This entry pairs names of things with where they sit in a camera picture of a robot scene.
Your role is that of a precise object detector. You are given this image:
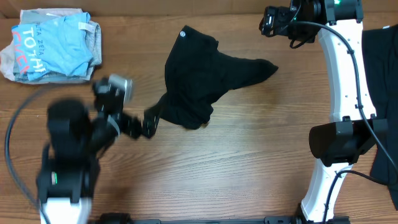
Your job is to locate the black t-shirt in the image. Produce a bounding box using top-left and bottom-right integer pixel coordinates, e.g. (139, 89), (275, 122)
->
(160, 26), (278, 129)

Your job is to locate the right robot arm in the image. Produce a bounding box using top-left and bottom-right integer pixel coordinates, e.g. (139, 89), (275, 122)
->
(259, 0), (387, 223)

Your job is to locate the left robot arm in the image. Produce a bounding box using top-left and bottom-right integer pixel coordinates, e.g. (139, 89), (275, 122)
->
(36, 75), (159, 223)

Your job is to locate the light blue printed t-shirt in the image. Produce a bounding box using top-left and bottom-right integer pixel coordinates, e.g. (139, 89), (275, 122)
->
(12, 12), (93, 81)

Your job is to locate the black shirt pile at right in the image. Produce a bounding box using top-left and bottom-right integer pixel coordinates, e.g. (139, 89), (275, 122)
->
(361, 24), (398, 210)

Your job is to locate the white pink folded shirt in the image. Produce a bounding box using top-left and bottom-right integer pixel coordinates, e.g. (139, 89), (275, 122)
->
(1, 8), (102, 85)

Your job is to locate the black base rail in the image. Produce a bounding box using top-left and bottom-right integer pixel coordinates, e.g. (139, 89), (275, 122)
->
(96, 213), (352, 224)

